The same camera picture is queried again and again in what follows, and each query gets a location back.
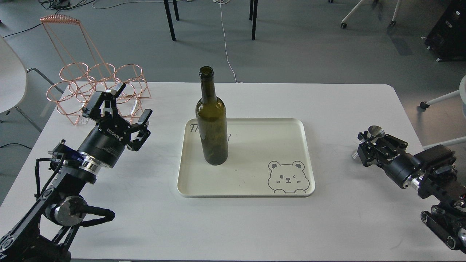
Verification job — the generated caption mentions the black floor cables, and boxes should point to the black floor cables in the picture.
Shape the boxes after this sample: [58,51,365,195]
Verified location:
[0,0,96,39]

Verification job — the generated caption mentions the white chair left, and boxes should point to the white chair left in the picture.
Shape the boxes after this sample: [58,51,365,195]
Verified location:
[0,37,56,132]

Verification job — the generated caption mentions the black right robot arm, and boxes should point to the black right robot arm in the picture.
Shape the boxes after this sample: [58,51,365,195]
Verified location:
[356,126,466,252]

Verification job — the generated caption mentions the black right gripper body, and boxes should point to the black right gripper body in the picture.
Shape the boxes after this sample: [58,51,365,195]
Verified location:
[378,150,423,189]

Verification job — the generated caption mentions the white rolling chair legs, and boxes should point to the white rolling chair legs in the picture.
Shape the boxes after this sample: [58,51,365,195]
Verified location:
[328,0,402,29]

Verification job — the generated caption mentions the cream bear serving tray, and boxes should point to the cream bear serving tray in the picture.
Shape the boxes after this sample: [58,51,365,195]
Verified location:
[177,118,316,197]

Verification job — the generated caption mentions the white floor cable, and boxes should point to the white floor cable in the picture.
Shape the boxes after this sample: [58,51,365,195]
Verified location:
[213,0,244,83]

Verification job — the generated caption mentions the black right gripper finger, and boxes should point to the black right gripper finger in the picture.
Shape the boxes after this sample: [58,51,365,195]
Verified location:
[357,132,387,168]
[377,134,408,160]

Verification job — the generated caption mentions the dark green wine bottle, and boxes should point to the dark green wine bottle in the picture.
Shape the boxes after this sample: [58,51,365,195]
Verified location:
[195,66,228,166]

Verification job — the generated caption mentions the steel double jigger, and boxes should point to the steel double jigger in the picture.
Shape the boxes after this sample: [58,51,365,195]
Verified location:
[358,126,386,144]

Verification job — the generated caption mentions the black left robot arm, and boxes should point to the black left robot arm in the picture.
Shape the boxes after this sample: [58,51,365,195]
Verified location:
[1,83,153,262]

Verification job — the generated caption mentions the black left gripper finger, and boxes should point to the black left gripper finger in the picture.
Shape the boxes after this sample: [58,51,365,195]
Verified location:
[126,109,153,151]
[82,83,127,126]

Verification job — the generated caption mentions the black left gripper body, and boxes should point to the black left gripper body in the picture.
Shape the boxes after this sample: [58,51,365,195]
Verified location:
[77,120,130,168]

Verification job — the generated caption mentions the copper wire wine rack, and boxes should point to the copper wire wine rack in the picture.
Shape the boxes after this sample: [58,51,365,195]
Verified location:
[40,14,152,125]

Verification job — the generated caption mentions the black equipment case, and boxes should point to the black equipment case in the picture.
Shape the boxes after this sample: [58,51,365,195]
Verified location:
[425,0,466,62]

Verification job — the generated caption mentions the black table legs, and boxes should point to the black table legs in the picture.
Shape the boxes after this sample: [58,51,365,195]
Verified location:
[163,0,258,41]

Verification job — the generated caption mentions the white chair base right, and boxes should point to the white chair base right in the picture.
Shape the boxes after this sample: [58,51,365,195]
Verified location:
[417,77,465,150]

